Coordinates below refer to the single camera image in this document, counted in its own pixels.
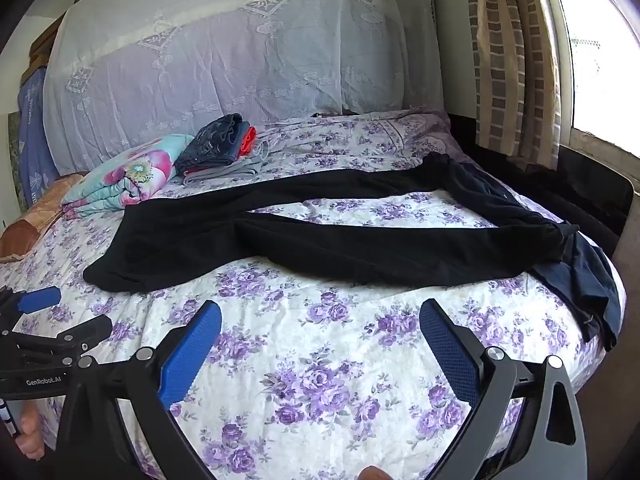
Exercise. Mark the purple floral bed sheet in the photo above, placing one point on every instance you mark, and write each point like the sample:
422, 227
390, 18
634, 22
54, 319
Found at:
325, 360

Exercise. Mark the pink teal floral folded quilt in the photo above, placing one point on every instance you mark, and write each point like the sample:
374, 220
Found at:
130, 175

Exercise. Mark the folded red garment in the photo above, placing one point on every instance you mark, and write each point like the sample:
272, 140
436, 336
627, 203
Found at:
248, 142

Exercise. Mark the folded dark blue denim garment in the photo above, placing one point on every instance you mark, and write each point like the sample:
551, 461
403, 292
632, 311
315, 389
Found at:
215, 142

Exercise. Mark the wooden headboard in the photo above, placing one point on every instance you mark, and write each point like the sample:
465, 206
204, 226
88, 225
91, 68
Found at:
42, 50

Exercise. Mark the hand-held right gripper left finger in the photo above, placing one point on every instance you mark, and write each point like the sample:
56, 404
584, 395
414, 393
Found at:
192, 355

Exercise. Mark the black bedside ledge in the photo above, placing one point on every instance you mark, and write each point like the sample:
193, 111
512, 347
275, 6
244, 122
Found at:
600, 195

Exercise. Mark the white lace headboard cover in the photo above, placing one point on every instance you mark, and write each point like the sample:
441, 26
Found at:
250, 50

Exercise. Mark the black pants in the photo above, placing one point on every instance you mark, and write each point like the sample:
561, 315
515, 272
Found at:
200, 230

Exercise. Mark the window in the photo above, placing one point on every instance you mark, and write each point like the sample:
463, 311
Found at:
610, 60

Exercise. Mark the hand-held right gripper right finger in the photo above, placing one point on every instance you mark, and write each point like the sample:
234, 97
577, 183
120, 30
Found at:
450, 355

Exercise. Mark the person's right hand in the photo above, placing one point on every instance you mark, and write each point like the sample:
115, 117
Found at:
376, 473

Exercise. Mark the brown pillow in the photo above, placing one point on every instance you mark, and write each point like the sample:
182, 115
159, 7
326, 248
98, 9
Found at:
30, 225

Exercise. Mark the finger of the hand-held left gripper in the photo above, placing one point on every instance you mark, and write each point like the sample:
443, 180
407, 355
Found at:
39, 298
75, 332

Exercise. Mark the person's left hand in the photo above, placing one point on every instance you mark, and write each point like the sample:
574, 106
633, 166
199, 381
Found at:
31, 430

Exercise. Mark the dark navy garment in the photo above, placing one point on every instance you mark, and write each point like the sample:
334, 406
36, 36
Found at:
585, 280

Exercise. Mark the beige brick-pattern curtain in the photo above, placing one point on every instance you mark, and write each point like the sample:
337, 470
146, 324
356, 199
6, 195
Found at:
505, 60

